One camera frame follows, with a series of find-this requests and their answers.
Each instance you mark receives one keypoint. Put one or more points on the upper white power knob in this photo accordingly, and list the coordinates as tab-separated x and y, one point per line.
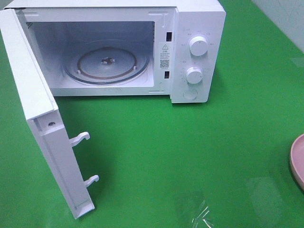
198	45

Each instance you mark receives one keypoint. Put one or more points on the white timer knob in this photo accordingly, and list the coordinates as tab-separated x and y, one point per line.
194	75

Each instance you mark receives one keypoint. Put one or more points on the pink round plate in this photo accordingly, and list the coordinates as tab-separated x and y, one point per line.
296	160

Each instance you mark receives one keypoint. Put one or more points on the white microwave door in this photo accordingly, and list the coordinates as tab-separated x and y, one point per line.
42	113

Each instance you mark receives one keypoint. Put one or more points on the round white door button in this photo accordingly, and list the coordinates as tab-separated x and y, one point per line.
190	94

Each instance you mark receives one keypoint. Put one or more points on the glass microwave turntable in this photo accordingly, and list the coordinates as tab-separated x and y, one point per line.
106	62

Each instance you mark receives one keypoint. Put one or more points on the white microwave oven body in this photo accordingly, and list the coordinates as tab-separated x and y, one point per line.
169	25

